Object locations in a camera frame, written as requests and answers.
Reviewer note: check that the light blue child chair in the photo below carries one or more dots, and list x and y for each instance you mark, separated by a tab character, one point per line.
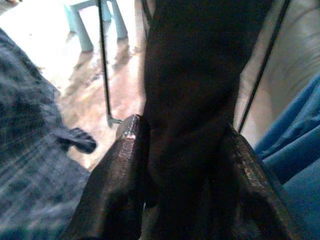
82	32

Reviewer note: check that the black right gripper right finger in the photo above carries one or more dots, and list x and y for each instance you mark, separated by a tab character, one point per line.
257	205

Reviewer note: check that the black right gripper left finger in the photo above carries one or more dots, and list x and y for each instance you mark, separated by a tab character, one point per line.
112	195

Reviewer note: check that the black drying rack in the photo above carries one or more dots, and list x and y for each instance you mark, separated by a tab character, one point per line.
106	75

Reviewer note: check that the blue plaid shirt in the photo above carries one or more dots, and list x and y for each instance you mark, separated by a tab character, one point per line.
30	150

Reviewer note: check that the black garment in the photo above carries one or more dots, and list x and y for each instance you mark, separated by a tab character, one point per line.
190	100

